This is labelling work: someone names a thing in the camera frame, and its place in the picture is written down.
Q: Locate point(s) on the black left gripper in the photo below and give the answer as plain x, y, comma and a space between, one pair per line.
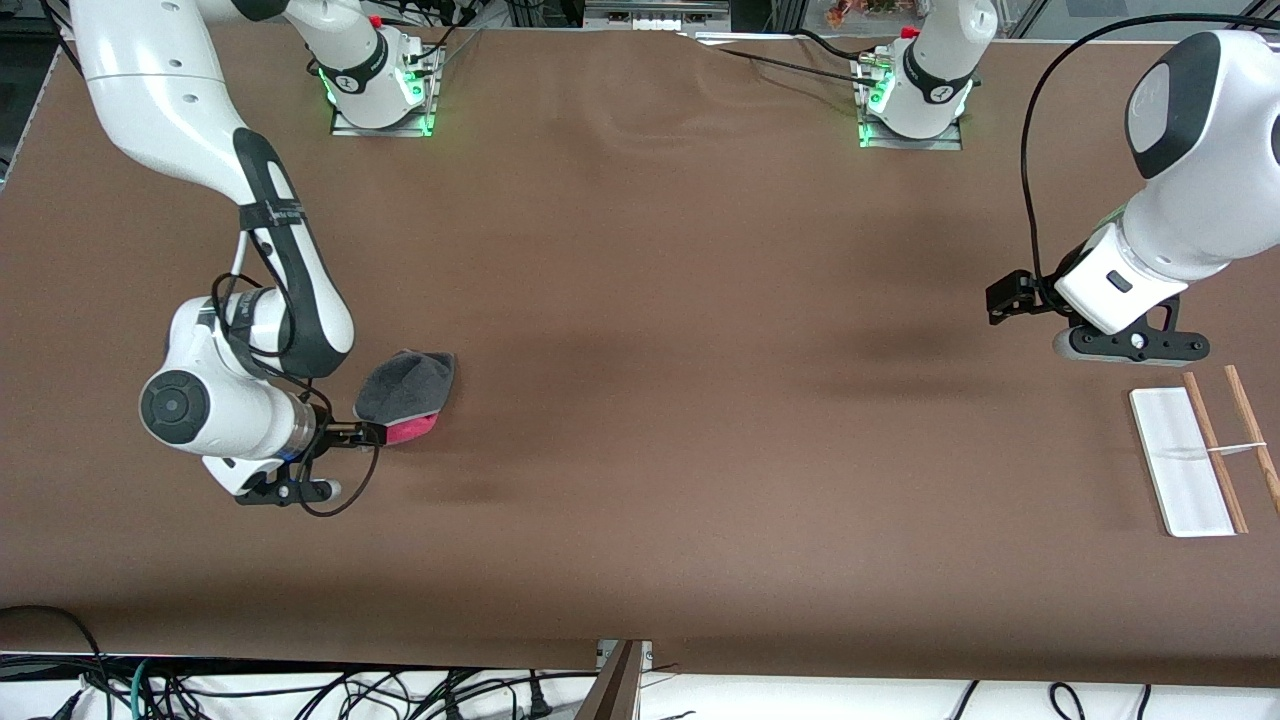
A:
1034, 291

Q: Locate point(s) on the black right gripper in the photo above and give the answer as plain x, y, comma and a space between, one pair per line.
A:
328, 434

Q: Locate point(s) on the grey and red towel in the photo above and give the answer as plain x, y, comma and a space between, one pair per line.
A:
410, 385

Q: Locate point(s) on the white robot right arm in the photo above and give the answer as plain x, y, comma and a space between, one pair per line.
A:
150, 90

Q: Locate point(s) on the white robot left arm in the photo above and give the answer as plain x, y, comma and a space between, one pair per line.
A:
1200, 200

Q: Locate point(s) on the thin white rack crossbar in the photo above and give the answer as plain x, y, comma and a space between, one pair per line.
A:
1240, 448

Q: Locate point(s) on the brown table cover sheet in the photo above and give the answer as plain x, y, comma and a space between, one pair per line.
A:
640, 350

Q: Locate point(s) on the orange tan background object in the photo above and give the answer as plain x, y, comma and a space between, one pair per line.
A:
870, 8

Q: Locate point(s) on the black power plug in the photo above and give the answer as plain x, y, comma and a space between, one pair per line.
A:
540, 705

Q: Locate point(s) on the dark brown beam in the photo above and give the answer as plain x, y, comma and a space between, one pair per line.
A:
612, 690

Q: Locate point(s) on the white power strip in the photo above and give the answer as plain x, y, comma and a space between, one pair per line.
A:
655, 22

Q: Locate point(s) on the white rack base plate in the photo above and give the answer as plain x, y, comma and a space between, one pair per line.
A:
1180, 480

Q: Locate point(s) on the aluminium frame structure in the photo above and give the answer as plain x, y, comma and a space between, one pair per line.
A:
790, 12

